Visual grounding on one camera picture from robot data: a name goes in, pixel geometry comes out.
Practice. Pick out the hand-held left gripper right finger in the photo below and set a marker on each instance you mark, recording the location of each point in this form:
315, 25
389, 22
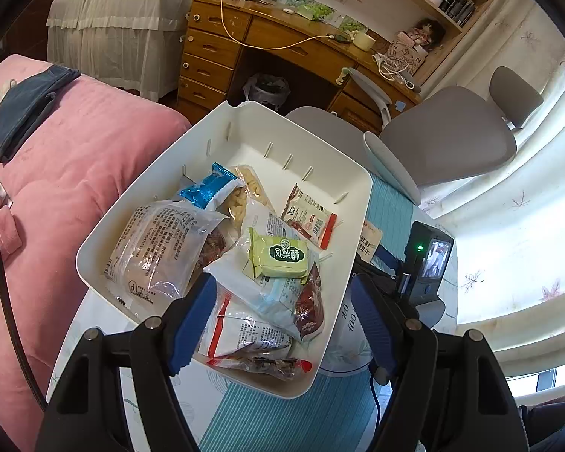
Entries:
374, 329

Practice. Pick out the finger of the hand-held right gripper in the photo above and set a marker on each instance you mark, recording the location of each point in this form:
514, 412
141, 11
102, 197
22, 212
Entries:
387, 259

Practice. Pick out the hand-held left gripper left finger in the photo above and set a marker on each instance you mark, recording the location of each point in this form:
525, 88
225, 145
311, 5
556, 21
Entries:
190, 325

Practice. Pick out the tan biscuit packet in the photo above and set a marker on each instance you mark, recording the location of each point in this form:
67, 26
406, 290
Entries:
369, 240

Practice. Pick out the white packet red stripe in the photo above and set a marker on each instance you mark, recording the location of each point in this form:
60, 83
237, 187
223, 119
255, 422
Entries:
249, 329

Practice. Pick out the dark red snack packet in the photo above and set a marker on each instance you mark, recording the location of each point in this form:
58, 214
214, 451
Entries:
310, 310

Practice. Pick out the clear nut bar packet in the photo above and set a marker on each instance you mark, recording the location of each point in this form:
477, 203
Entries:
263, 367

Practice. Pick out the clear brown bread packet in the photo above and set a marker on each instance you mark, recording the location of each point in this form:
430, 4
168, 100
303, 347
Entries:
160, 240

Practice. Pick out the white red snack packet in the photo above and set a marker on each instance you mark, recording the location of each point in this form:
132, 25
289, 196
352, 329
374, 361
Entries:
308, 214

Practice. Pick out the green cake packet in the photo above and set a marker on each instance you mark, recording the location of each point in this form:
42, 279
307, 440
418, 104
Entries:
278, 254

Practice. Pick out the blue white snack packet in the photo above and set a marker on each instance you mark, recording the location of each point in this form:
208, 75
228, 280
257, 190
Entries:
202, 188

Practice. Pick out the clear yellow puffs packet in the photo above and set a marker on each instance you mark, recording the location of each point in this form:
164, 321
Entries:
247, 186

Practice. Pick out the white plastic bin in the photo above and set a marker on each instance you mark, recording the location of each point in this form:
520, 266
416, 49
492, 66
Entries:
263, 141

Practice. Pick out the white round plate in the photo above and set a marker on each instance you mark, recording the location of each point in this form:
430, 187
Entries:
351, 334

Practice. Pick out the white floral curtain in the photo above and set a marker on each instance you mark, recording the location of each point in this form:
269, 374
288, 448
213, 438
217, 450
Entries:
522, 245

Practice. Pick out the tree print tablecloth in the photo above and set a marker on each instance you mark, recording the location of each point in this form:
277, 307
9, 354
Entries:
282, 414

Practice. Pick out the grey office chair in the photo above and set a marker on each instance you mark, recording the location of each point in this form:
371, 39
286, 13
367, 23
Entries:
447, 146

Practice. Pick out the window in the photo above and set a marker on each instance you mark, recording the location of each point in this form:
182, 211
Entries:
532, 379

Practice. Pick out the kraft doodle box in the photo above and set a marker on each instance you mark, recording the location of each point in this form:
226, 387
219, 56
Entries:
405, 56

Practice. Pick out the wastebasket with bag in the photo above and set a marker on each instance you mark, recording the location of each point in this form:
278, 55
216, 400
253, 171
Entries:
266, 92

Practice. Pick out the pink fleece garment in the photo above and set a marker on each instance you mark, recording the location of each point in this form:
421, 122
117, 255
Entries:
0, 226

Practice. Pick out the pale yellow mug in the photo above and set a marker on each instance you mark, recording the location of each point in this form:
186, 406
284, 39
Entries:
363, 41

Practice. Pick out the black phone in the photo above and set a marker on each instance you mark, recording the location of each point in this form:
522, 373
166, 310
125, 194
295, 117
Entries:
339, 37

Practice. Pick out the doll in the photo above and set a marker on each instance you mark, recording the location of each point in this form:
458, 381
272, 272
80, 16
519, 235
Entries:
426, 33

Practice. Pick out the wooden desk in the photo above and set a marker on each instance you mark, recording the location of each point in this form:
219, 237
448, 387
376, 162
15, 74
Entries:
273, 33

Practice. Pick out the green printed tissue pack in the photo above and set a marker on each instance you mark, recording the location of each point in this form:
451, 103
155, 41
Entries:
315, 11

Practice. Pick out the blue jeans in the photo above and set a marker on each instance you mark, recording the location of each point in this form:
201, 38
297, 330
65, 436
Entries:
23, 108

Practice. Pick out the white lace cover cloth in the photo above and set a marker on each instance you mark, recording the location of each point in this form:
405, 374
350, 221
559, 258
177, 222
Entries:
122, 33

